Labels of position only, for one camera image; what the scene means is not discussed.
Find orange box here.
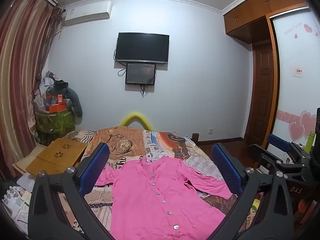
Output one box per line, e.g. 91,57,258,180
49,104,68,113

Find brown wooden door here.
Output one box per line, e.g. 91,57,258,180
246,42,275,145

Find small paper notice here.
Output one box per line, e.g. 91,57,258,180
291,66,304,78

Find green bottle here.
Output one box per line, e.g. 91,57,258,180
304,131,316,153

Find wooden overhead cabinet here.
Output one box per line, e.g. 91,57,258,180
223,0,312,43

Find large black wall television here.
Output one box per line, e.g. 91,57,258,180
115,32,170,64

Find green patterned storage bag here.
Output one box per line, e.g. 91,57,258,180
34,109,75,133

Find pile of clothes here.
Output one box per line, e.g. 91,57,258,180
34,70,69,105

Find white air conditioner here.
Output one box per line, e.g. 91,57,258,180
64,1,112,27

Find yellow foam arch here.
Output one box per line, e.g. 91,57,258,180
119,112,152,132

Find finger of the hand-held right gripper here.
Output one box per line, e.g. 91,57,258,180
249,144,288,174
266,134,310,162

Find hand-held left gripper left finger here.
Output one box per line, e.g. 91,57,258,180
27,142,114,240

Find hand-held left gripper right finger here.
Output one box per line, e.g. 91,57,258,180
211,142,294,240

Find hanging black monitor cables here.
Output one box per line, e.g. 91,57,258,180
140,77,157,98

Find wooden lap desk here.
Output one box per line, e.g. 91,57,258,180
26,137,88,175

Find small black wall monitor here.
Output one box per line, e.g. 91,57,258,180
125,63,157,85

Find printed bed sheet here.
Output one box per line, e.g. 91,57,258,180
57,126,265,240

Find striped brown curtain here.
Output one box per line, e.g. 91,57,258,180
0,0,63,180

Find white heart-print sliding door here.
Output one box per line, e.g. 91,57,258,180
271,10,320,150

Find pile of papers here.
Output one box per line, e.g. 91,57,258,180
1,172,35,233

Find pink button shirt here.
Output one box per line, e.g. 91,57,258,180
94,156,233,240

